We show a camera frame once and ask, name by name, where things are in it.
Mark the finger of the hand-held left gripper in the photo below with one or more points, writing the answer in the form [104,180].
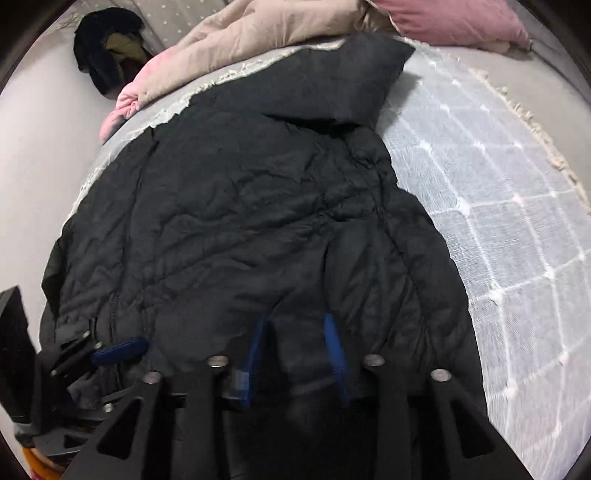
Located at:
[117,350]
[99,408]

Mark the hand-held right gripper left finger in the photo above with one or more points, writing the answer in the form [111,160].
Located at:
[255,355]

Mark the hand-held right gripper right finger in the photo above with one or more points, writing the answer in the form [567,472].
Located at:
[334,355]

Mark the black quilted jacket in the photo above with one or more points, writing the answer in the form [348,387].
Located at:
[240,198]

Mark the pile of dark clothes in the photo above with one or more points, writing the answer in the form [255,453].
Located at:
[99,41]

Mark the grey checked fringed blanket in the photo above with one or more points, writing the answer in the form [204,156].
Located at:
[485,221]

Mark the beige and pink comforter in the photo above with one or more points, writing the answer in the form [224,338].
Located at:
[240,41]

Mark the grey bed sheet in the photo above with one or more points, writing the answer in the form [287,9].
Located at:
[517,74]

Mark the grey dotted curtain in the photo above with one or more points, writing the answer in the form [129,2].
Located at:
[184,18]

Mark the pink pillow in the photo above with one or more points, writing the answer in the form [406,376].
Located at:
[443,18]

